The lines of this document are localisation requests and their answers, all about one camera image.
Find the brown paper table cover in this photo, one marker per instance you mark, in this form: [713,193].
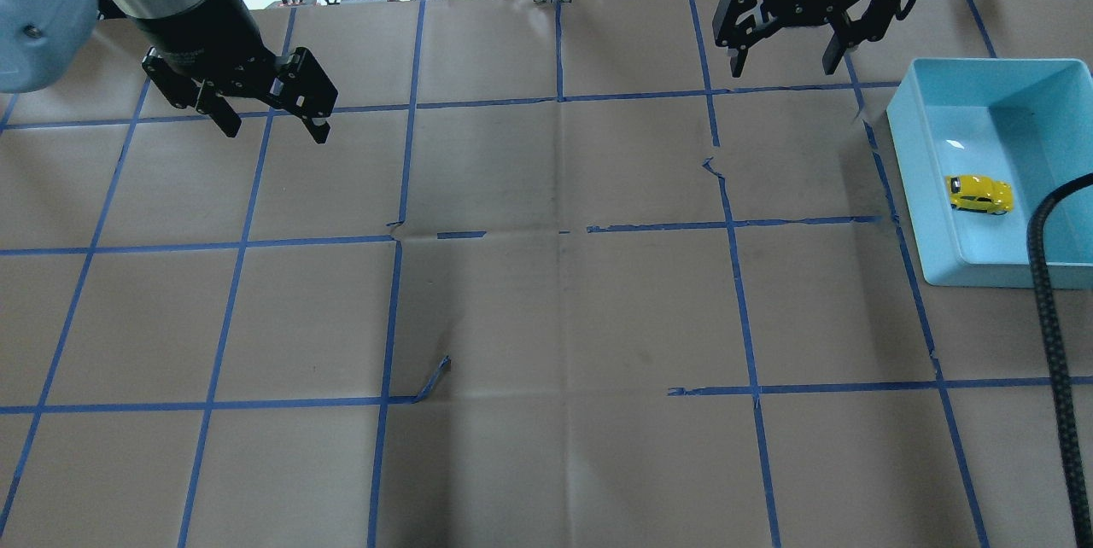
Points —
[556,280]

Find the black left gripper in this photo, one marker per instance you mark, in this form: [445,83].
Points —
[203,26]

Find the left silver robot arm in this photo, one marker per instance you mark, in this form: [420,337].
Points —
[40,38]

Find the light blue plastic bin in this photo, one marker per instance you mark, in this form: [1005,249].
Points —
[1024,122]

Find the yellow beetle toy car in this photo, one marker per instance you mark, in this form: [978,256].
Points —
[979,194]

